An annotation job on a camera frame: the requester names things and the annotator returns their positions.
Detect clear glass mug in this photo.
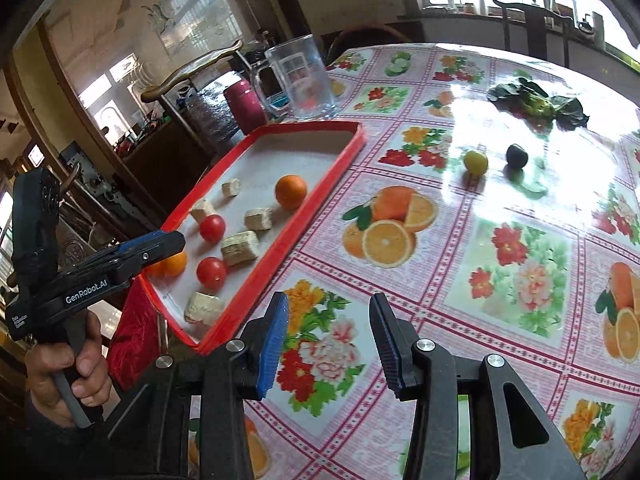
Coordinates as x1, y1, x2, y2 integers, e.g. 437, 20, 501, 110
250, 34, 342, 121

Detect dark wooden chair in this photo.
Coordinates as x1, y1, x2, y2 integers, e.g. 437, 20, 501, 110
492, 0, 573, 68

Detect yellow-green plum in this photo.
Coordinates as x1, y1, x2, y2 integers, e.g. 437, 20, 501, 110
463, 150, 489, 176

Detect floral fruit print tablecloth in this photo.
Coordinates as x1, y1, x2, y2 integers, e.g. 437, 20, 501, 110
187, 42, 640, 480

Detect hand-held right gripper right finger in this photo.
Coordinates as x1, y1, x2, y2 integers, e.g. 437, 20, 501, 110
369, 292, 587, 480

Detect person's left hand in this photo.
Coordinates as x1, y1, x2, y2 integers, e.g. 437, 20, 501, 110
25, 310, 113, 428

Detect red thermos flask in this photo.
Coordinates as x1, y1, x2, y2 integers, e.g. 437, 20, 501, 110
223, 80, 268, 128

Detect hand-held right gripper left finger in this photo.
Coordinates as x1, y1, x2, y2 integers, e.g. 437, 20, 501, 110
102, 290, 291, 480

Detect wooden chair with curved rail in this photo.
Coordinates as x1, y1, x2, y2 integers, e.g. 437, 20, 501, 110
141, 39, 251, 161

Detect dark wooden cabinet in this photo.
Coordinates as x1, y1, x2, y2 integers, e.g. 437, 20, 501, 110
122, 120, 213, 196

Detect orange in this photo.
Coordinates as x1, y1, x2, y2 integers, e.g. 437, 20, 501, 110
146, 249, 188, 278
275, 175, 308, 210

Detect dark leafy greens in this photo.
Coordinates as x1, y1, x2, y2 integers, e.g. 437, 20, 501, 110
487, 77, 591, 132

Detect red satin cloth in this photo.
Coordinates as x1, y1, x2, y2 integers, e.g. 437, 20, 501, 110
107, 287, 161, 378

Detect red tomato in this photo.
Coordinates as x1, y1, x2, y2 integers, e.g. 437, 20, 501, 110
196, 257, 228, 291
199, 214, 227, 243

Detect round back wooden chair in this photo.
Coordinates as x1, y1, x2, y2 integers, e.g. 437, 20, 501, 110
327, 24, 413, 63

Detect red rimmed tray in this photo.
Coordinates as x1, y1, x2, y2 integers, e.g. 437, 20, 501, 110
139, 121, 367, 356

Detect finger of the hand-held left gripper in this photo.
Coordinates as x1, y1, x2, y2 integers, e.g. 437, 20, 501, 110
85, 229, 173, 261
112, 232, 187, 282

